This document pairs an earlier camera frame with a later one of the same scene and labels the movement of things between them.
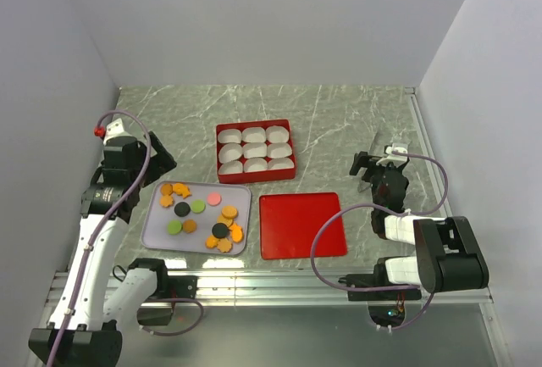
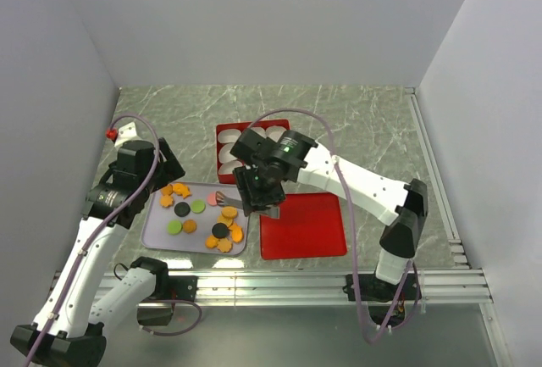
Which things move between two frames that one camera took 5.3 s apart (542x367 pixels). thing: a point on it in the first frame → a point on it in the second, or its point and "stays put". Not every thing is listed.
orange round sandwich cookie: [229, 212] stays put
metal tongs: [384, 138] → [271, 211]
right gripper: [373, 164] → [249, 196]
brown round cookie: [190, 225] stays put
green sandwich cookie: [197, 206] stays put
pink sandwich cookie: [214, 198] stays put
